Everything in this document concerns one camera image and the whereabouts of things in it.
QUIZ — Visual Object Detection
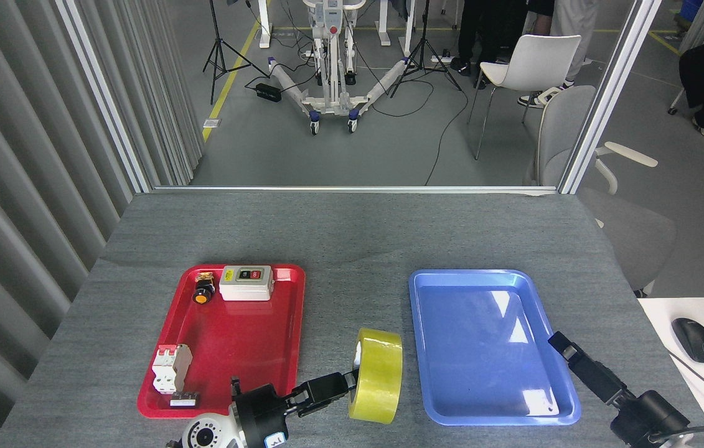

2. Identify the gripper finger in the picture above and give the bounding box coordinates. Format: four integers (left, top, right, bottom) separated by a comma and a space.
293, 397, 336, 419
288, 371, 360, 409
547, 331, 631, 406

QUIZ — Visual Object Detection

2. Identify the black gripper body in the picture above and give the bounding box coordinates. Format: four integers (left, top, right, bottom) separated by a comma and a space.
230, 383, 295, 448
609, 390, 690, 447

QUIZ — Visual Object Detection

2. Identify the yellow tape roll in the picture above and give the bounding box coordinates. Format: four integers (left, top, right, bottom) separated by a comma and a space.
348, 327, 403, 426

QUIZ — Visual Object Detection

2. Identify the red plastic tray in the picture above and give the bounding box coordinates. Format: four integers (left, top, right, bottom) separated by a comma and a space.
138, 264, 306, 418

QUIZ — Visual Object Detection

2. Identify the white desk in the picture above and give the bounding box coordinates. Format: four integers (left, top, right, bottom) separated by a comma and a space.
637, 297, 704, 448

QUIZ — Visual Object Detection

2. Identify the black computer mouse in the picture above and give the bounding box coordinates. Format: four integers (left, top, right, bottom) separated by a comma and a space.
672, 317, 704, 364

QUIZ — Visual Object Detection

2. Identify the white circuit breaker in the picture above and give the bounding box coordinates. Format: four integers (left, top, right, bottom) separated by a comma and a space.
152, 343, 194, 396

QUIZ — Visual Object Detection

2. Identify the blue plastic tray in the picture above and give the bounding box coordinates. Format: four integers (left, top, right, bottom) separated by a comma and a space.
408, 269, 581, 427

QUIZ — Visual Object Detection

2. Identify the yellow push button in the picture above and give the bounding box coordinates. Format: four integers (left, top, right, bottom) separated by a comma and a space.
192, 271, 217, 306

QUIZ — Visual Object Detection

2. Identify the grey office chair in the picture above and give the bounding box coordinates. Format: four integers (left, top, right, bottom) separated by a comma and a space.
523, 85, 677, 298

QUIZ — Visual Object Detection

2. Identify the white stand on wheels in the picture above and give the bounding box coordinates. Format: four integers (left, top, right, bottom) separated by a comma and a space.
266, 0, 411, 135

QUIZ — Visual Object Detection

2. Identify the white plastic chair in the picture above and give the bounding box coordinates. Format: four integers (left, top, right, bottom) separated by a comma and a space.
467, 34, 583, 161

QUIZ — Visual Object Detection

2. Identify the black tripod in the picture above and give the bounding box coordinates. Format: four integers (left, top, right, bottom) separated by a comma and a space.
202, 0, 269, 105
389, 0, 463, 99

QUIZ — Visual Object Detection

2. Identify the white desk leg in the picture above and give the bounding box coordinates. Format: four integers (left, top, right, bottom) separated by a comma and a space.
404, 0, 418, 57
377, 0, 392, 47
257, 0, 273, 49

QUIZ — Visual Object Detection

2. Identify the grey switch box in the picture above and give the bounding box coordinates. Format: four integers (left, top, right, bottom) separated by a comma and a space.
219, 266, 275, 302

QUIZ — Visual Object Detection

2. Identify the silver frame rail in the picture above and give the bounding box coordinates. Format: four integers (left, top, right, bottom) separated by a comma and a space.
153, 185, 559, 194

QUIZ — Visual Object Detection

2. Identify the black floor cable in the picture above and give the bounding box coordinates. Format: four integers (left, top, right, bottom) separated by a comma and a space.
423, 78, 472, 187

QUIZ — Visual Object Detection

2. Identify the silver frame post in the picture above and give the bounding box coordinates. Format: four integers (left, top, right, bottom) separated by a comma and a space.
558, 0, 664, 195
55, 0, 153, 194

